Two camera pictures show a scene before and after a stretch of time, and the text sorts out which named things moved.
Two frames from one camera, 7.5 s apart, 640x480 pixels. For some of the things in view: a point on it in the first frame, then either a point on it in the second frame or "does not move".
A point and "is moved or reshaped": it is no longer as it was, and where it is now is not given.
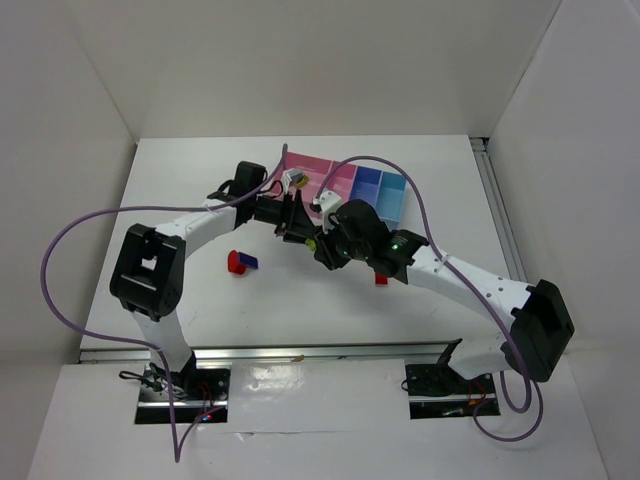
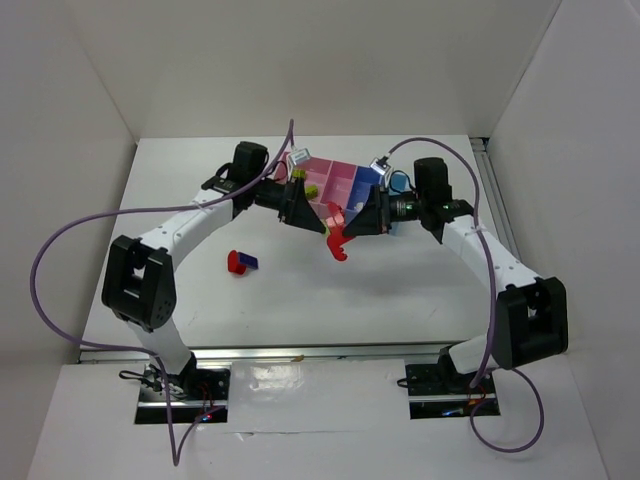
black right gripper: x=326 y=248 -> x=382 y=208
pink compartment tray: x=341 y=180 does not move
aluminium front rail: x=377 y=352 does not move
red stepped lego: x=381 y=280 is moved or reshaped
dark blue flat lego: x=248 y=260 does not move
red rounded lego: x=233 y=264 does not move
